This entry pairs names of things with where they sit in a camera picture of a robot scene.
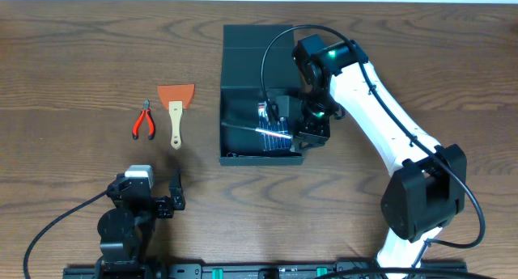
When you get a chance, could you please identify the screwdriver set case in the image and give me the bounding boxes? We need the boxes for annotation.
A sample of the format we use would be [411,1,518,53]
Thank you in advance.
[257,102,292,151]

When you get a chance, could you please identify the orange scraper with wooden handle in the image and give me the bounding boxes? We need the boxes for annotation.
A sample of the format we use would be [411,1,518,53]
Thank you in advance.
[157,83,195,150]

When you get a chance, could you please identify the steel claw hammer black grip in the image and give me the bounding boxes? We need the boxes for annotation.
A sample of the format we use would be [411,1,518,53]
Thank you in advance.
[221,122,293,140]

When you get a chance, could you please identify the small silver wrench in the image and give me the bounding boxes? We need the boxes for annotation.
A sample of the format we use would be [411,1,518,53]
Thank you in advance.
[226,152,261,159]

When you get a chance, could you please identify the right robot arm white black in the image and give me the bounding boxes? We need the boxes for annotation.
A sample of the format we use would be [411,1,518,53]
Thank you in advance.
[292,35,467,268]

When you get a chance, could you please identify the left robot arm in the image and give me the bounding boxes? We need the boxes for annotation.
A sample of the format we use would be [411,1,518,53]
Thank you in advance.
[97,165,185,278]

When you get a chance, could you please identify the dark green open box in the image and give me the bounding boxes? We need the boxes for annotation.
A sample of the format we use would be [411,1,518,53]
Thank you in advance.
[219,24,304,166]

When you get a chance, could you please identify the red handled cutting pliers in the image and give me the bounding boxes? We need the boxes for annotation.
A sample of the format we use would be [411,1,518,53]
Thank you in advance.
[131,99,156,142]

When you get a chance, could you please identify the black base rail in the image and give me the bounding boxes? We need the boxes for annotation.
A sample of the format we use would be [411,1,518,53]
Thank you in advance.
[62,261,469,279]

